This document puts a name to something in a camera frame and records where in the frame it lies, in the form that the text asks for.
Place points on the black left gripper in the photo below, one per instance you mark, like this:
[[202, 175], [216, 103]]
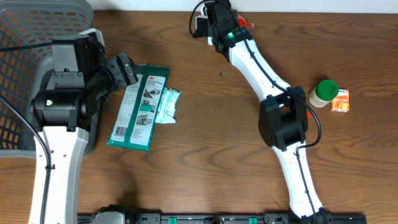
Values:
[[125, 69]]

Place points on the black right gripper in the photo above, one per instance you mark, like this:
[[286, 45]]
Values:
[[236, 20]]

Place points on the red snack bag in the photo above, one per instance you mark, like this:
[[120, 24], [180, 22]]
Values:
[[243, 22]]

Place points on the green white package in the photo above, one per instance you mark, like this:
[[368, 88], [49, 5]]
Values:
[[136, 116]]

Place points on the mint green wipes pack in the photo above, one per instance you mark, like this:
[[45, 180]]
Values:
[[167, 106]]

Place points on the green lid spice jar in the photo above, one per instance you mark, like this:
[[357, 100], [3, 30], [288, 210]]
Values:
[[323, 93]]

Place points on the small orange box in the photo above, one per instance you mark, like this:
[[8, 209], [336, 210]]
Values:
[[341, 102]]

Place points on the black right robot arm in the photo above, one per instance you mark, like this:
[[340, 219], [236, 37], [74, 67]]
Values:
[[283, 112]]

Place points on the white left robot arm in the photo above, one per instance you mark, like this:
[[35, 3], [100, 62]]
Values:
[[67, 116]]

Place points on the white barcode scanner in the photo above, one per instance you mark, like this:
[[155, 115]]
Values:
[[202, 28]]

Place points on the grey plastic shopping basket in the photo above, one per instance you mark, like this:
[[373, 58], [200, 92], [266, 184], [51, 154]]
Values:
[[32, 22]]

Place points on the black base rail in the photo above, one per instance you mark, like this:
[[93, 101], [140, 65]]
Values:
[[117, 214]]

